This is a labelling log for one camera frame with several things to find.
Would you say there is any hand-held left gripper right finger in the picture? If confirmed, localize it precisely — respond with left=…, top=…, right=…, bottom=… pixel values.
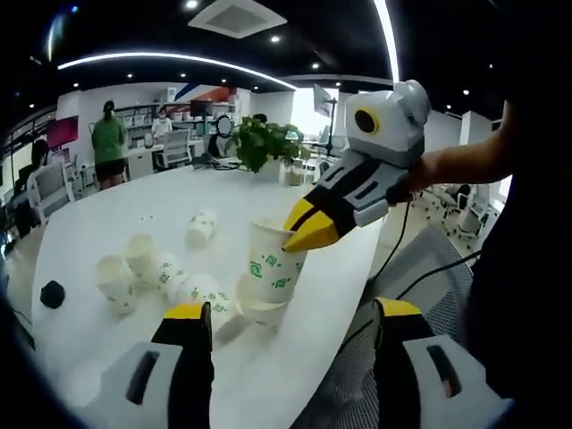
left=373, top=297, right=515, bottom=429

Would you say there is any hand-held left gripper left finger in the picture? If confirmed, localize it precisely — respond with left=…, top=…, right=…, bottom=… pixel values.
left=84, top=301, right=215, bottom=429

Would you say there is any stack of white paper cups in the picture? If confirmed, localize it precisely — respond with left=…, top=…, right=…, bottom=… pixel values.
left=235, top=273, right=288, bottom=332

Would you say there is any person's right hand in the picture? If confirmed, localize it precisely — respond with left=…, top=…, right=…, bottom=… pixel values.
left=408, top=154, right=443, bottom=198

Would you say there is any glass jar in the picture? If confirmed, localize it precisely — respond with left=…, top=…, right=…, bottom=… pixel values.
left=285, top=160, right=307, bottom=187

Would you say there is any grey mesh office chair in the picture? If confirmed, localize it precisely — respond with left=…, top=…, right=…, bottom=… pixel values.
left=290, top=223, right=484, bottom=429

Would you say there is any studio light on stand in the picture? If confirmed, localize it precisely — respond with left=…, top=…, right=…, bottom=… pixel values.
left=312, top=82, right=340, bottom=157

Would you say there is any green potted plant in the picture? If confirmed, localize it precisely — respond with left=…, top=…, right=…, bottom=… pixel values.
left=225, top=116, right=312, bottom=174

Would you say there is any straight ceiling light strip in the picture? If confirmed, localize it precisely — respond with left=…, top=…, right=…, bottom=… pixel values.
left=374, top=0, right=400, bottom=84

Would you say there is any dark grey bag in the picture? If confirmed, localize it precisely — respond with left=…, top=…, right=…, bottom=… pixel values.
left=191, top=151, right=240, bottom=172

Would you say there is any small black object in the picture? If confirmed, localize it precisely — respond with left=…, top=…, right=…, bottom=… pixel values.
left=39, top=280, right=67, bottom=309

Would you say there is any black monitor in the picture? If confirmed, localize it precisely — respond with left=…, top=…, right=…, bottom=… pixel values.
left=189, top=98, right=214, bottom=135

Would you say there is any person's dark clothed torso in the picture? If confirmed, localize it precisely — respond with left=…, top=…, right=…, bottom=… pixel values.
left=462, top=66, right=572, bottom=403

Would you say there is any white office chair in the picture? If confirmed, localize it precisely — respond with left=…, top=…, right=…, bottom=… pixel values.
left=160, top=130, right=193, bottom=169
left=33, top=163, right=75, bottom=220

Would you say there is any ceiling air conditioner vent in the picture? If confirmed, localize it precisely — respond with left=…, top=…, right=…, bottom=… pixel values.
left=187, top=0, right=287, bottom=39

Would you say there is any white counter cabinet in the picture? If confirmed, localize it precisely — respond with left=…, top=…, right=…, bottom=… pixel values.
left=126, top=138, right=211, bottom=180

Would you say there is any curved ceiling light strip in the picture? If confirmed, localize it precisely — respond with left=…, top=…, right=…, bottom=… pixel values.
left=56, top=51, right=291, bottom=90

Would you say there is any pink monitor screen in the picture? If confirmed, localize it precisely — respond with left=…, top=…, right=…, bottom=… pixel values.
left=46, top=114, right=80, bottom=148

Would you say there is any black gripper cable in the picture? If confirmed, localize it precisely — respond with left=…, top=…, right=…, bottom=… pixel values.
left=366, top=200, right=483, bottom=301

